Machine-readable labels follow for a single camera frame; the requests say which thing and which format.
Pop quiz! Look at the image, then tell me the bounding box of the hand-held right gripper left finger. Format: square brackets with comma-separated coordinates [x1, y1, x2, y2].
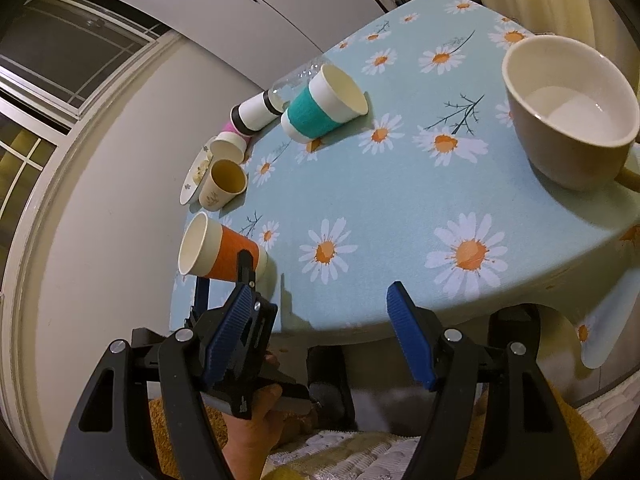
[52, 282, 258, 480]

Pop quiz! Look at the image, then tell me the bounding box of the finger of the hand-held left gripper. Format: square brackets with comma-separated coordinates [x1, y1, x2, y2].
[236, 249, 259, 292]
[193, 275, 212, 320]

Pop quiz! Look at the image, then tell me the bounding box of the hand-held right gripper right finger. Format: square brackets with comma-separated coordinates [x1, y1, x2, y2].
[386, 281, 583, 480]

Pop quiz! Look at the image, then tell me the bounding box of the orange paper cup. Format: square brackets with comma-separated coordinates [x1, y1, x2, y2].
[178, 211, 268, 280]

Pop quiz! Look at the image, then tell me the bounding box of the beige printed paper cup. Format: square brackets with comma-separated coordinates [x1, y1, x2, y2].
[199, 159, 249, 211]

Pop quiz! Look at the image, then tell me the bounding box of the small white paper cup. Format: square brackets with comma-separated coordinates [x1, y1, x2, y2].
[209, 131, 249, 165]

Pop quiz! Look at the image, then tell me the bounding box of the teal paper cup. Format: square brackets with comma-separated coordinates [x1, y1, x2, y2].
[280, 64, 370, 143]

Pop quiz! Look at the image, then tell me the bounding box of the person's left hand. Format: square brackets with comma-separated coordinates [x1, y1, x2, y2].
[221, 352, 313, 480]

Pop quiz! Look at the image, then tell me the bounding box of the yellow blanket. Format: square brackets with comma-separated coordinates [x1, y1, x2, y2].
[149, 395, 228, 480]

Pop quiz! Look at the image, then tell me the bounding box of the white plate with food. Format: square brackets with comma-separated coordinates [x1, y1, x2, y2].
[180, 142, 217, 206]

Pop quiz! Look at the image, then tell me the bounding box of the white quilted mattress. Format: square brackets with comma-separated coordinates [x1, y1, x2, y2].
[267, 395, 640, 480]

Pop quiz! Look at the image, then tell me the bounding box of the blue daisy tablecloth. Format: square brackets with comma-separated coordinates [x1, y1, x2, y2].
[170, 0, 640, 368]

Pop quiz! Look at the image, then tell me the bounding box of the clear plastic bottle white label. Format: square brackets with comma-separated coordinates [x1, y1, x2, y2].
[231, 57, 333, 137]

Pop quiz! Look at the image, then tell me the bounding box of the beige ceramic mug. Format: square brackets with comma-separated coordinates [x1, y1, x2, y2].
[501, 35, 640, 192]

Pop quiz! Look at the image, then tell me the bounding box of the grey cabinet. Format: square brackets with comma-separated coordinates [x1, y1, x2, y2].
[70, 0, 403, 92]

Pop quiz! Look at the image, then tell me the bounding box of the white framed window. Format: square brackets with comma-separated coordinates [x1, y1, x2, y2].
[0, 0, 173, 241]

